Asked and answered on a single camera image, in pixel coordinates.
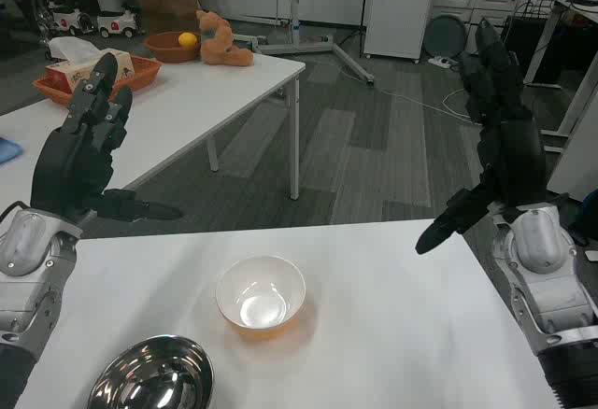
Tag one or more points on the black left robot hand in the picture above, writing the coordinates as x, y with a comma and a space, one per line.
70, 166

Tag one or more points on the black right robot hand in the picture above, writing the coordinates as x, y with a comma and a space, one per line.
511, 157

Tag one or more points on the shiny metal bowl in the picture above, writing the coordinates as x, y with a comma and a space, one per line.
154, 381

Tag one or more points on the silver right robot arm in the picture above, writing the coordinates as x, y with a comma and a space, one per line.
542, 245

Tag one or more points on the brown orange plastic bowl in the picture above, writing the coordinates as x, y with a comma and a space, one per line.
163, 50

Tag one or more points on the white bowl orange outside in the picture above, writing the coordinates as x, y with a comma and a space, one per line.
261, 287

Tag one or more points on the orange white tissue box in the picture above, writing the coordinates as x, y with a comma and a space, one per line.
63, 75

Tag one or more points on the white office desk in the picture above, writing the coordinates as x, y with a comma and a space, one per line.
544, 45

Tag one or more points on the white power strip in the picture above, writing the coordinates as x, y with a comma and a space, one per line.
444, 61

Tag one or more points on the black computer tower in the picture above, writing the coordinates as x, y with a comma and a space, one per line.
537, 40

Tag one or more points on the orange plastic basket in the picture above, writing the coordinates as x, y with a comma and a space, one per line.
145, 73

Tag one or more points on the round grey tray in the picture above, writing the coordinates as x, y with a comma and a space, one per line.
446, 35

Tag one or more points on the white toy car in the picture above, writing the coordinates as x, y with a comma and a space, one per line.
70, 19
117, 21

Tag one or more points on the white drawer unit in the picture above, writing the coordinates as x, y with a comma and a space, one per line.
490, 3

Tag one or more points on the yellow lemon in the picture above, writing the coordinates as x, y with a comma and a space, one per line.
187, 40

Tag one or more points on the white cabinet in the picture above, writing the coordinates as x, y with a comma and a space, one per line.
397, 7

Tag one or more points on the orange plush toy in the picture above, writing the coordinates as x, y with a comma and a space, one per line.
219, 49

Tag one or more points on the white side table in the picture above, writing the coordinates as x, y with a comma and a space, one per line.
294, 147

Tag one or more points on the white mobile lift stand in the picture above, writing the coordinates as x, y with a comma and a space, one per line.
299, 47

